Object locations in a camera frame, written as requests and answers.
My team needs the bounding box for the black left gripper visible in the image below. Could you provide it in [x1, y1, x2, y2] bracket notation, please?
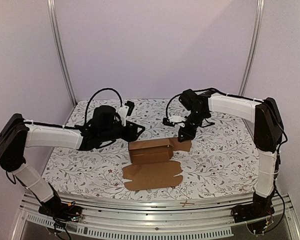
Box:
[99, 121, 145, 143]

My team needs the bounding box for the brown cardboard box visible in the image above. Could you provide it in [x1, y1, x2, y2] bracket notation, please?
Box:
[122, 137, 192, 191]

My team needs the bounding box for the right robot arm white sleeve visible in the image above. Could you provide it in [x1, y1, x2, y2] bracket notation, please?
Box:
[178, 87, 289, 203]

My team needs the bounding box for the robot arm white sleeve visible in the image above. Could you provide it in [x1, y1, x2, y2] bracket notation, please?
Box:
[178, 87, 289, 203]
[0, 105, 116, 203]

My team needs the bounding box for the left robot arm white sleeve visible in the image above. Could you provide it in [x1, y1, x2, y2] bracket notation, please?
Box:
[0, 105, 116, 203]

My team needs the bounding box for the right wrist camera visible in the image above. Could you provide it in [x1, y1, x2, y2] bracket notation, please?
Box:
[162, 115, 186, 127]

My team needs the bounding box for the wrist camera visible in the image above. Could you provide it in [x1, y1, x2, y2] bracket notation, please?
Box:
[162, 115, 186, 127]
[118, 100, 135, 127]

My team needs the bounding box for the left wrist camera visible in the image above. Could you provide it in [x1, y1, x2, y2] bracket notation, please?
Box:
[118, 100, 135, 127]

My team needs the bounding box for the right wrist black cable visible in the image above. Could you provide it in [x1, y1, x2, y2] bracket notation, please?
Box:
[164, 93, 216, 128]

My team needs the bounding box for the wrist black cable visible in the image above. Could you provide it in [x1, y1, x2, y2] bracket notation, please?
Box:
[83, 87, 125, 126]
[164, 93, 216, 128]

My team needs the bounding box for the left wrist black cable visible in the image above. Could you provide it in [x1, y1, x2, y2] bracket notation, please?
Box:
[83, 87, 125, 126]

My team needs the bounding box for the aluminium front rail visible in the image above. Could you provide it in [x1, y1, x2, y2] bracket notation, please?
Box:
[9, 192, 300, 240]

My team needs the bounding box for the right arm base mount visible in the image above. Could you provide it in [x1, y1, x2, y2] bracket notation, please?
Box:
[230, 203, 275, 223]

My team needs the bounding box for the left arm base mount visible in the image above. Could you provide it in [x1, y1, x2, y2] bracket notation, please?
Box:
[38, 197, 83, 222]

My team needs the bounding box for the right aluminium frame post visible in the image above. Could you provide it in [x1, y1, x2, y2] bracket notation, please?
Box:
[238, 0, 265, 96]

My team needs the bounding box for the aluminium frame post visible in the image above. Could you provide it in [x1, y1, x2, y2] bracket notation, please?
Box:
[238, 0, 265, 96]
[47, 0, 78, 107]

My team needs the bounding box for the left aluminium frame post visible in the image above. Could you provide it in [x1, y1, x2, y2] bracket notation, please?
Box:
[47, 0, 78, 107]

